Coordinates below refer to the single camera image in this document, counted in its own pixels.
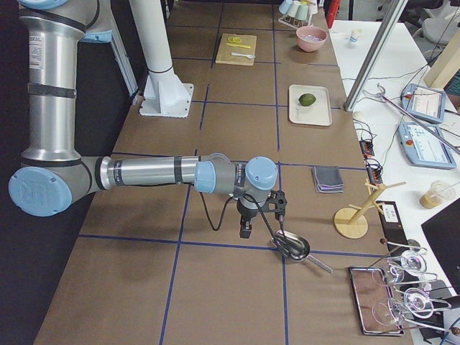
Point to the teach pendant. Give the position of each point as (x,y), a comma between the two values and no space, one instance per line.
(423,149)
(428,103)

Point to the green avocado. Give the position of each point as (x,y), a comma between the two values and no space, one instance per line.
(307,99)

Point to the rack of pastel cups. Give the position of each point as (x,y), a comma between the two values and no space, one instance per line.
(296,14)

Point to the lower teach pendant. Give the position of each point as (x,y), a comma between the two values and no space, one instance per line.
(423,149)

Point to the yellow plastic knife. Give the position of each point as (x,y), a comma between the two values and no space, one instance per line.
(233,44)

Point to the white plastic spoon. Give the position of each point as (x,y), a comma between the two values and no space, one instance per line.
(238,54)

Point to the wooden mug tree stand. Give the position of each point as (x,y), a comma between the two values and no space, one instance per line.
(350,221)

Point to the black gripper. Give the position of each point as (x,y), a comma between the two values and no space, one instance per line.
(246,214)

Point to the white pedestal column base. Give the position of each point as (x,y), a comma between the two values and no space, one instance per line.
(164,93)

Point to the pink bowl with ice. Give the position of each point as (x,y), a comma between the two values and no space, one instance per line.
(311,38)

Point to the black label box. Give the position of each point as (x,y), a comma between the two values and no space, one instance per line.
(392,225)

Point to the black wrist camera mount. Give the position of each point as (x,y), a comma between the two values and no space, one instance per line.
(276,203)

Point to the upper teach pendant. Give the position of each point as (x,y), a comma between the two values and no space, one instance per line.
(428,103)

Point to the paper cup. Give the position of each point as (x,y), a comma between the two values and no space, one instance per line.
(354,38)

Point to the iced coffee cup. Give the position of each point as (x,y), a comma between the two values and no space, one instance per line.
(438,193)

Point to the grey folded cloth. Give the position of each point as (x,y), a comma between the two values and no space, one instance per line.
(327,179)

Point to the steel ice scoop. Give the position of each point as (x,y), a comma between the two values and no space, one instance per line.
(297,249)

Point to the aluminium frame post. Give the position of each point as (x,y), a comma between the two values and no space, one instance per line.
(382,36)

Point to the cream rabbit tray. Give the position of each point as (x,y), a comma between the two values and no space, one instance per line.
(319,114)

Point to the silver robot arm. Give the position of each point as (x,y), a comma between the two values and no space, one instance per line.
(54,175)

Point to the shiny metal tray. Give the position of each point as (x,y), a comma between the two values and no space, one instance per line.
(367,285)

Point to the glass wine glasses rack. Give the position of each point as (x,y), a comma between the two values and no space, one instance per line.
(406,268)

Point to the bamboo cutting board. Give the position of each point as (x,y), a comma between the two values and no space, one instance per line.
(223,55)

